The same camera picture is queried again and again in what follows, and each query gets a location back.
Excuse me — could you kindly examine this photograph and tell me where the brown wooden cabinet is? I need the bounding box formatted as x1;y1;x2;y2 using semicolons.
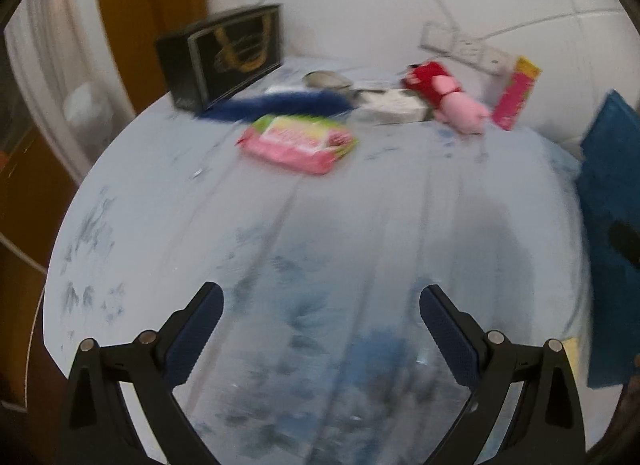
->
0;130;76;411

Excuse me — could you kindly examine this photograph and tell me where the brown wooden frame post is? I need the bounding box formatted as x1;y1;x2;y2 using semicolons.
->
92;0;208;113

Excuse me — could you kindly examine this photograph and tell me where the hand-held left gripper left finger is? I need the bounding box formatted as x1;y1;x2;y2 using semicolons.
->
59;281;224;465

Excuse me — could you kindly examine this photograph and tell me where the white curtain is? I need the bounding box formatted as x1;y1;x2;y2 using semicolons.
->
5;0;136;186

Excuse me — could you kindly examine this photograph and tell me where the blue feather duster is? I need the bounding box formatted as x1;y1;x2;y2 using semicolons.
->
195;88;353;122

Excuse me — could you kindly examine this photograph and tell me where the blue plastic crate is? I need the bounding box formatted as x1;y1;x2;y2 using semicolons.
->
575;90;640;391

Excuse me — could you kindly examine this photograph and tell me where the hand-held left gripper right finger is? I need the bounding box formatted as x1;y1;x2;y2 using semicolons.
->
419;284;587;465

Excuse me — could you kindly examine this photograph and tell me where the pink pig plush red dress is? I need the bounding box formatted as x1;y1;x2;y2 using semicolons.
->
402;60;491;135

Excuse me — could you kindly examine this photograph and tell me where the white wall socket panel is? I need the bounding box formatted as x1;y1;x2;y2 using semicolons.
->
419;21;516;75

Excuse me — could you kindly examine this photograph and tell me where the white plastic bag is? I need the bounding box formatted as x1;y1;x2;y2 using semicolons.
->
62;81;113;146

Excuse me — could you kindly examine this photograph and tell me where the beige paper packet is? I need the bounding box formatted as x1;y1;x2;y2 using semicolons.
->
564;337;582;381

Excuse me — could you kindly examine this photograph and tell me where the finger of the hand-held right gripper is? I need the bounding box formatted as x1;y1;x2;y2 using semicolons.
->
607;222;640;268

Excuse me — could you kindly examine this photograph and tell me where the pink yellow chips can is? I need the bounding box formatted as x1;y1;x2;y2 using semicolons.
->
491;56;542;132

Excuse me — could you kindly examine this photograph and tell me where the pink wet wipes packet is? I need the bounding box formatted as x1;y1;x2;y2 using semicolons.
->
236;114;358;176

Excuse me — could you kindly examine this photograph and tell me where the black gift box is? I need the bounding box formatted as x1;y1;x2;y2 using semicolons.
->
155;4;285;113

